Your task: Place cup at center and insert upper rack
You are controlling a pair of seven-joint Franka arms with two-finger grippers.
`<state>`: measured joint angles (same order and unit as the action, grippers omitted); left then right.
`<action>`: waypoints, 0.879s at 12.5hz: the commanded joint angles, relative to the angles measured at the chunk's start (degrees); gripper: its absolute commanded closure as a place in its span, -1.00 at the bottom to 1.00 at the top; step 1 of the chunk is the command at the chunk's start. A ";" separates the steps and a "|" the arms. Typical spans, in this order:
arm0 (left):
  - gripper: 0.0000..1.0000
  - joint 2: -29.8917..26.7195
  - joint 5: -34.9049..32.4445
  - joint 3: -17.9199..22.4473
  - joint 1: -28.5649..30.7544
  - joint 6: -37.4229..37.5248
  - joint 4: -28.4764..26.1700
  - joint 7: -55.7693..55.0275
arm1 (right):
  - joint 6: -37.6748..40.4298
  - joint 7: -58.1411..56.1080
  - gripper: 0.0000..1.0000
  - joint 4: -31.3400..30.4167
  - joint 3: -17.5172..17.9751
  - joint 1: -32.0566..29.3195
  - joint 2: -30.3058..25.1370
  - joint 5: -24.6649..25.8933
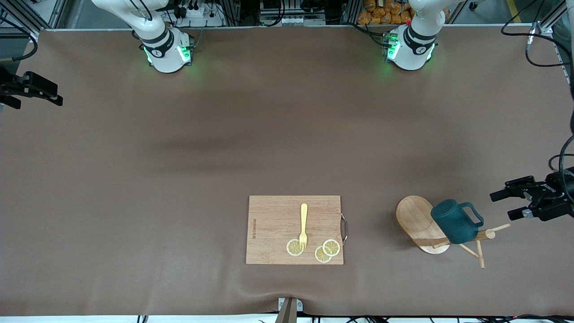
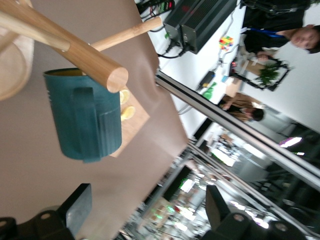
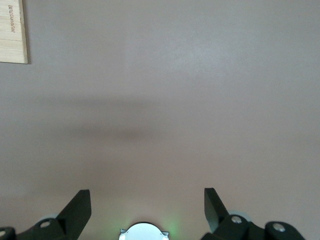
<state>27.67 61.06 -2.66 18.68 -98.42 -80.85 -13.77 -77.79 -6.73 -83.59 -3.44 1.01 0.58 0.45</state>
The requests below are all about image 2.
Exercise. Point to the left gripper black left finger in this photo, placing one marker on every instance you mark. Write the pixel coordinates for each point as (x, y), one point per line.
(77, 210)

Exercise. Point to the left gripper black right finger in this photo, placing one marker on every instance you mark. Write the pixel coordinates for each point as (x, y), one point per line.
(220, 215)

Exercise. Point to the teal cup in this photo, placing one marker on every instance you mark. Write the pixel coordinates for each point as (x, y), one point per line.
(75, 120)

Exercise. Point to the wooden mug rack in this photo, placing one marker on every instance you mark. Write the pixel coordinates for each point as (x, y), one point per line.
(95, 62)

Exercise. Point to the brown table mat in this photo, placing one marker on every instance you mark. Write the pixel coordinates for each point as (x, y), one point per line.
(30, 162)

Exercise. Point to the wooden cutting board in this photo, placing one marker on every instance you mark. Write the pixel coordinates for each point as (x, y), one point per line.
(132, 130)

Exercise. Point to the lemon slice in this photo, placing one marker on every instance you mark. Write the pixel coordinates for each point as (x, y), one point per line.
(128, 113)
(125, 96)

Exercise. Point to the person in brown jacket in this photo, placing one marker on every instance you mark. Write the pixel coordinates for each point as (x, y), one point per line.
(240, 102)

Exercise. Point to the green potted plant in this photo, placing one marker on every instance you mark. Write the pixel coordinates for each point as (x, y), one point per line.
(268, 75)

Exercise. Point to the colourful puzzle cube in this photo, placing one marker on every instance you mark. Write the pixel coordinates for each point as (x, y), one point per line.
(226, 43)

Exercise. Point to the black equipment box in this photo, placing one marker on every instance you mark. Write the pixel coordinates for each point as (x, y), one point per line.
(200, 20)

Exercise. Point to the person in black clothes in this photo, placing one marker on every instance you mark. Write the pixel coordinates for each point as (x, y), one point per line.
(270, 20)

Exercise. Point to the aluminium frame bar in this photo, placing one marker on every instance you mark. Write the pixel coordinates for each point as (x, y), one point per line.
(275, 152)

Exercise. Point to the black power strip red switch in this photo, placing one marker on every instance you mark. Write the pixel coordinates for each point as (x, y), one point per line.
(160, 5)

